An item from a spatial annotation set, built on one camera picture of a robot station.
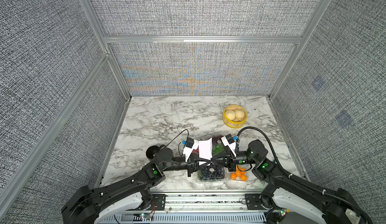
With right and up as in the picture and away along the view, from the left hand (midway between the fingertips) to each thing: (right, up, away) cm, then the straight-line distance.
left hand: (211, 163), depth 62 cm
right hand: (0, +2, +2) cm, 3 cm away
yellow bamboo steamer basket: (+21, +14, +37) cm, 45 cm away
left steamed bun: (+17, +19, +38) cm, 46 cm away
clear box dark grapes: (+3, -10, +14) cm, 17 cm away
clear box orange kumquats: (+16, -12, +17) cm, 27 cm away
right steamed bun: (+24, +20, +39) cm, 49 cm away
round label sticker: (+2, -8, +15) cm, 17 cm away
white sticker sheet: (-3, +6, -1) cm, 7 cm away
